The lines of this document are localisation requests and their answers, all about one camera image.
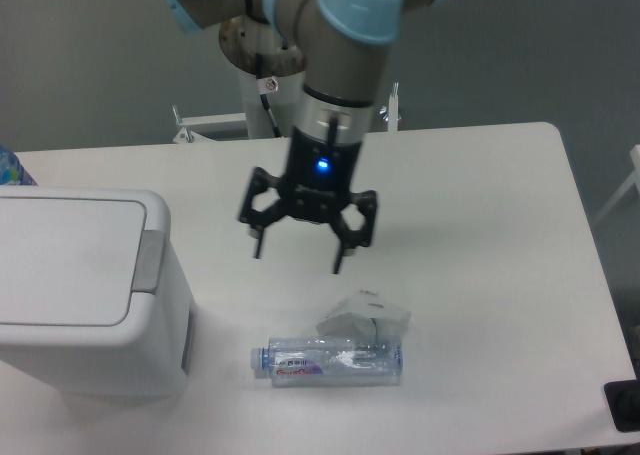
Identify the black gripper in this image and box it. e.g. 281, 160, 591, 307
238, 128, 377, 274

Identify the white plastic trash can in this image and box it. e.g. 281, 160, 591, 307
1, 186, 197, 397

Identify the white trash can lid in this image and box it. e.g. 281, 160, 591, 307
1, 195, 170, 327

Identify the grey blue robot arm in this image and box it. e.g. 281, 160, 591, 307
166, 0, 441, 257

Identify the crumpled white paper carton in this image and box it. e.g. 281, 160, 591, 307
315, 290, 411, 343

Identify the clear plastic water bottle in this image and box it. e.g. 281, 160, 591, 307
250, 337, 404, 388

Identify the blue bottle at left edge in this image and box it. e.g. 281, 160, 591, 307
0, 146, 37, 186

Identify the black object at table corner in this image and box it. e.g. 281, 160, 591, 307
604, 379, 639, 433

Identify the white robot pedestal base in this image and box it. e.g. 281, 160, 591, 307
177, 15, 390, 145

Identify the white frame at right edge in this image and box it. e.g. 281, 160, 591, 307
592, 145, 639, 227

